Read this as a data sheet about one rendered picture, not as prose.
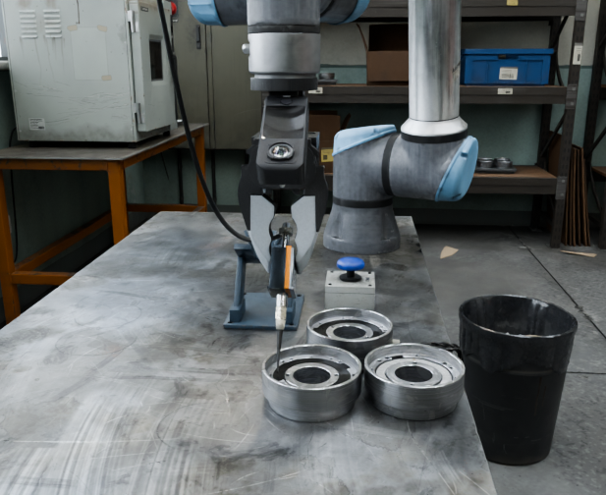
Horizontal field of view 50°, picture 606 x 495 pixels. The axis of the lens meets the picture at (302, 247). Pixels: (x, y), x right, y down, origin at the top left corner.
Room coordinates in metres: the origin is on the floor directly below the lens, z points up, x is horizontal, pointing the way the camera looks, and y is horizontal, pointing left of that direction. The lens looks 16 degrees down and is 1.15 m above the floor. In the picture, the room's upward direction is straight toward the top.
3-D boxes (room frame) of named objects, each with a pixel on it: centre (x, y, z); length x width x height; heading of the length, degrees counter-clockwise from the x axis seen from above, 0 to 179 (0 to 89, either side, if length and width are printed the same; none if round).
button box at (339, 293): (0.89, -0.07, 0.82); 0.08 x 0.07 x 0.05; 175
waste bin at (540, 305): (1.79, -0.63, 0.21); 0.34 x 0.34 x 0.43
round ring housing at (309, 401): (0.62, -0.01, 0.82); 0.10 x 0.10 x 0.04
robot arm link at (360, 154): (1.23, -0.12, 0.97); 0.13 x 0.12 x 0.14; 61
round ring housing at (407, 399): (0.62, -0.12, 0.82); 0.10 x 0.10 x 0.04
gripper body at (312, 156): (0.72, 0.02, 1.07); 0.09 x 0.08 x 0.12; 175
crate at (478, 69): (4.26, -1.26, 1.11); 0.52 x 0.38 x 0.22; 85
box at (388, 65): (4.31, -0.60, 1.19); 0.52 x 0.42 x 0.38; 85
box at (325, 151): (4.35, -0.07, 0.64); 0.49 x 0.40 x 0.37; 90
